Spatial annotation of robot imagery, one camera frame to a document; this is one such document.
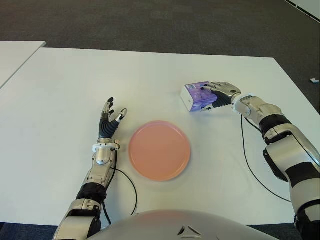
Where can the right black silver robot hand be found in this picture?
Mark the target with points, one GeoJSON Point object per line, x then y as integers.
{"type": "Point", "coordinates": [225, 92]}

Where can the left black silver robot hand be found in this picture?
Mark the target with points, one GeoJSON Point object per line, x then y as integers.
{"type": "Point", "coordinates": [107, 128]}

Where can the purple white tissue pack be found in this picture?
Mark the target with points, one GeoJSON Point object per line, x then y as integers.
{"type": "Point", "coordinates": [192, 97]}

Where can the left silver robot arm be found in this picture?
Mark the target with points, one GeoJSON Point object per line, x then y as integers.
{"type": "Point", "coordinates": [101, 156]}

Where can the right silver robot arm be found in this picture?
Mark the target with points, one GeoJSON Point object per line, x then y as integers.
{"type": "Point", "coordinates": [250, 106]}

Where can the round pink plate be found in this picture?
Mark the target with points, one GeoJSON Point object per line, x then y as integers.
{"type": "Point", "coordinates": [160, 150]}

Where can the small white floor object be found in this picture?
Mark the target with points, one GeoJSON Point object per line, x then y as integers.
{"type": "Point", "coordinates": [314, 80]}

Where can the silver robot torso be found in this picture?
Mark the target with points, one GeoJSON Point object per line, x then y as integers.
{"type": "Point", "coordinates": [162, 225]}

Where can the adjacent white table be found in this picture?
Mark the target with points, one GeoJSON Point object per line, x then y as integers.
{"type": "Point", "coordinates": [12, 57]}

